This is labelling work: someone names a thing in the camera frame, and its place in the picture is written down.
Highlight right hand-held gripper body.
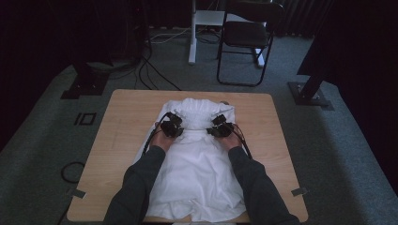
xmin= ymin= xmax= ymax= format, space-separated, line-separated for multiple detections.
xmin=211 ymin=113 xmax=235 ymax=139

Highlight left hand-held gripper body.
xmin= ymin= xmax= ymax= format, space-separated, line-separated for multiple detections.
xmin=160 ymin=111 xmax=184 ymax=139

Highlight white skirt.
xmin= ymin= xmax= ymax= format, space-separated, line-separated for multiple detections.
xmin=133 ymin=97 xmax=249 ymax=224

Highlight person's right hand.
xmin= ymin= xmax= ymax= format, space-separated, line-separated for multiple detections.
xmin=215 ymin=124 xmax=244 ymax=152

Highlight person's left hand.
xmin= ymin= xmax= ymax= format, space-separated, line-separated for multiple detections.
xmin=149 ymin=122 xmax=176 ymax=154

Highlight black square floor tape marks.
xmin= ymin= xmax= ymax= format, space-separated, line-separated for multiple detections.
xmin=73 ymin=112 xmax=98 ymax=127

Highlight round grey stand base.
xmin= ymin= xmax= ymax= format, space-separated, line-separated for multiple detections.
xmin=86 ymin=58 xmax=139 ymax=73

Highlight black slanted stand with base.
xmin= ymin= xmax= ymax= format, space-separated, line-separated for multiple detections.
xmin=287 ymin=69 xmax=335 ymax=112

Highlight black stand with flat base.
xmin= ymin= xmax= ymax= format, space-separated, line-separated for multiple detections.
xmin=60 ymin=59 xmax=111 ymax=100

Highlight black folding chair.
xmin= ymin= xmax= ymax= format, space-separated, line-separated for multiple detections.
xmin=216 ymin=0 xmax=285 ymax=88

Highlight grey tape piece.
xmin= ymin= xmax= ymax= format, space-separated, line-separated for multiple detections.
xmin=71 ymin=188 xmax=87 ymax=200
xmin=290 ymin=187 xmax=309 ymax=198

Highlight dark curtain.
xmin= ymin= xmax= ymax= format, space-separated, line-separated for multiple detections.
xmin=275 ymin=0 xmax=333 ymax=39

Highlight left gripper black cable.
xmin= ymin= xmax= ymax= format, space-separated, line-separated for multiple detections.
xmin=142 ymin=112 xmax=172 ymax=158

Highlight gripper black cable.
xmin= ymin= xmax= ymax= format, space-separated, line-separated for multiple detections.
xmin=230 ymin=122 xmax=253 ymax=160
xmin=142 ymin=112 xmax=172 ymax=158

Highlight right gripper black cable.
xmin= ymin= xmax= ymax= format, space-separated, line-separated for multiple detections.
xmin=230 ymin=122 xmax=253 ymax=160

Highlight black floor cables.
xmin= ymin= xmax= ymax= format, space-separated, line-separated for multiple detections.
xmin=133 ymin=43 xmax=182 ymax=92

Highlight white floor cable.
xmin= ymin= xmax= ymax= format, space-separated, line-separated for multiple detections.
xmin=148 ymin=26 xmax=192 ymax=45

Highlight white desk frame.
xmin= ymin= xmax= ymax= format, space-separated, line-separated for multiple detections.
xmin=187 ymin=0 xmax=268 ymax=68

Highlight black cable loop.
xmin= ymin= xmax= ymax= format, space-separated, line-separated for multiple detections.
xmin=60 ymin=160 xmax=86 ymax=185

